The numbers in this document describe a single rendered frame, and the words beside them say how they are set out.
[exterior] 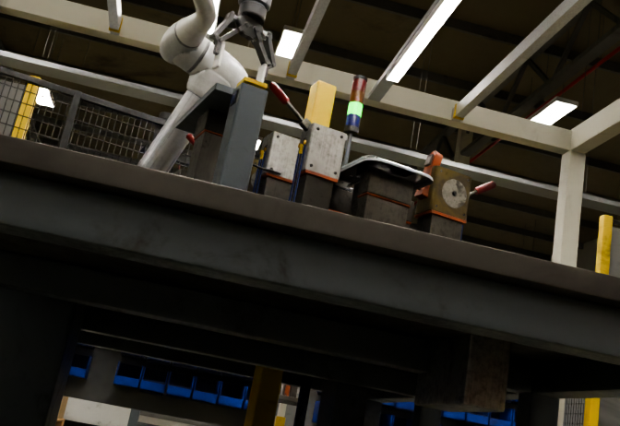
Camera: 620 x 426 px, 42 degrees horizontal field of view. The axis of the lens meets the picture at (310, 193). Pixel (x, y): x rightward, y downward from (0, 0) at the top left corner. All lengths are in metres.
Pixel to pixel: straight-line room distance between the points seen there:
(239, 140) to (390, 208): 0.39
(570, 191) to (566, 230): 0.37
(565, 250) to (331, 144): 5.65
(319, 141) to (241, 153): 0.19
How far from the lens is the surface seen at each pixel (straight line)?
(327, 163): 1.85
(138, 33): 7.06
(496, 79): 6.49
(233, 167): 1.86
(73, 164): 1.20
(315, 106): 3.82
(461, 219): 2.00
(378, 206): 1.86
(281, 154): 2.09
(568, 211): 7.50
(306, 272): 1.22
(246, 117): 1.90
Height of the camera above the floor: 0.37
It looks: 17 degrees up
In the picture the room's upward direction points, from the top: 11 degrees clockwise
